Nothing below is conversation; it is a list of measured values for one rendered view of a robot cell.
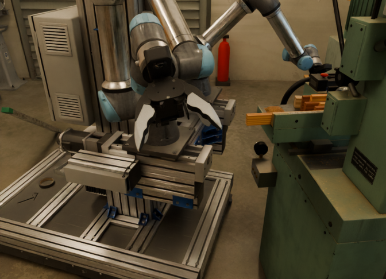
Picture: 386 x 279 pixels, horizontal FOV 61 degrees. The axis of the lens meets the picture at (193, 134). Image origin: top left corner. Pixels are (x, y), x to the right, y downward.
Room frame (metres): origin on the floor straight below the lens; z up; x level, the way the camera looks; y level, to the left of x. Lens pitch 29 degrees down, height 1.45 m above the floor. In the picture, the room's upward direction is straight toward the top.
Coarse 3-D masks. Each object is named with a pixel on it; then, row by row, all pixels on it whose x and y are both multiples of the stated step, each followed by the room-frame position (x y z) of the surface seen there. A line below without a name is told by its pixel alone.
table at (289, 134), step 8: (288, 104) 1.26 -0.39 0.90; (264, 112) 1.18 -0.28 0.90; (264, 128) 1.14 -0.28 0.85; (272, 128) 1.05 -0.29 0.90; (288, 128) 1.05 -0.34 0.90; (296, 128) 1.05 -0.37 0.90; (304, 128) 1.05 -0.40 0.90; (312, 128) 1.06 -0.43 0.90; (320, 128) 1.06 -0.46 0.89; (272, 136) 1.04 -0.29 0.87; (280, 136) 1.04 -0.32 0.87; (288, 136) 1.05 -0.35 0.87; (296, 136) 1.05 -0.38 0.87; (304, 136) 1.05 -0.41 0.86; (312, 136) 1.06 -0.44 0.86; (320, 136) 1.06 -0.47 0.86; (328, 136) 1.06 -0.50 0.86; (336, 136) 1.07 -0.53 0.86; (344, 136) 1.07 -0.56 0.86
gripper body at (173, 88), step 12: (144, 72) 0.66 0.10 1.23; (156, 84) 0.60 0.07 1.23; (168, 84) 0.60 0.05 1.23; (180, 84) 0.60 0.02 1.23; (156, 96) 0.58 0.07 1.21; (168, 96) 0.57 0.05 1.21; (180, 96) 0.59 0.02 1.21; (156, 108) 0.58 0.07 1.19; (168, 108) 0.59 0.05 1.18; (180, 108) 0.59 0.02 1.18; (156, 120) 0.58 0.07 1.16; (168, 120) 0.60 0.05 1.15
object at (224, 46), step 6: (228, 36) 3.95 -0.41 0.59; (222, 42) 3.96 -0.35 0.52; (228, 42) 3.99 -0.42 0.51; (222, 48) 3.92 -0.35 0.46; (228, 48) 3.93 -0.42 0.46; (222, 54) 3.92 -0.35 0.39; (228, 54) 3.93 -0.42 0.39; (222, 60) 3.91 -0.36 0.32; (228, 60) 3.93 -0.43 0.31; (222, 66) 3.91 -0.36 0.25; (228, 66) 3.94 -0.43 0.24; (222, 72) 3.91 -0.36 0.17; (228, 72) 3.95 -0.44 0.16; (216, 78) 4.04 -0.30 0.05; (222, 78) 3.91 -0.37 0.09; (228, 78) 3.96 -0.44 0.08; (216, 84) 3.89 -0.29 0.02; (222, 84) 3.89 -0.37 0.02; (228, 84) 3.89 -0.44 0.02
